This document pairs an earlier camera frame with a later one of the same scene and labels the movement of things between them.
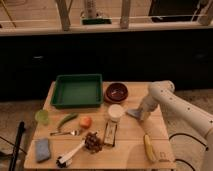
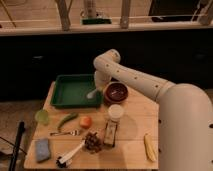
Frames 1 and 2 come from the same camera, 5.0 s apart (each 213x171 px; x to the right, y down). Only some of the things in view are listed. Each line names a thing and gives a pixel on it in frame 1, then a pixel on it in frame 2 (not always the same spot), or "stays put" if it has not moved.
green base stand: (95, 21) stays put
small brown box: (110, 133) stays put
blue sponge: (42, 149) stays put
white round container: (115, 111) stays put
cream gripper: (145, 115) -> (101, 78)
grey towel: (135, 111) -> (91, 94)
